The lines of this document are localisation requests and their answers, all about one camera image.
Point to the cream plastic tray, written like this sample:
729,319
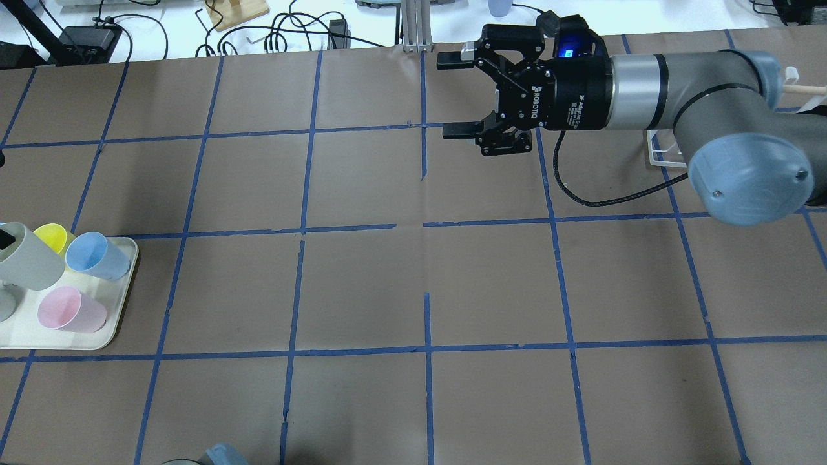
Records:
22,330

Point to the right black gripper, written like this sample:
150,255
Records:
577,95

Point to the blue cup on desk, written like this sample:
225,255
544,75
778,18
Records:
499,8

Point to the cream white plastic cup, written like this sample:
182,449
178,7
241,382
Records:
8,304

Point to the white wire cup rack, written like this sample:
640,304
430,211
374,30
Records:
664,151

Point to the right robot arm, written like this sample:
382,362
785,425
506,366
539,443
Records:
748,163

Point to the yellow plastic cup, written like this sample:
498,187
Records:
57,237

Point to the blue plastic cup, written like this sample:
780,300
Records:
93,254

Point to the pink plastic cup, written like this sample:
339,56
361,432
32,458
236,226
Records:
69,309

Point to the grey plastic cup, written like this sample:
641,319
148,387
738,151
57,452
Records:
26,261

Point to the aluminium frame post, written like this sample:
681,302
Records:
416,26

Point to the wooden stand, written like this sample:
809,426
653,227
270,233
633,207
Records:
228,14

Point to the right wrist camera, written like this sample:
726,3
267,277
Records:
572,36

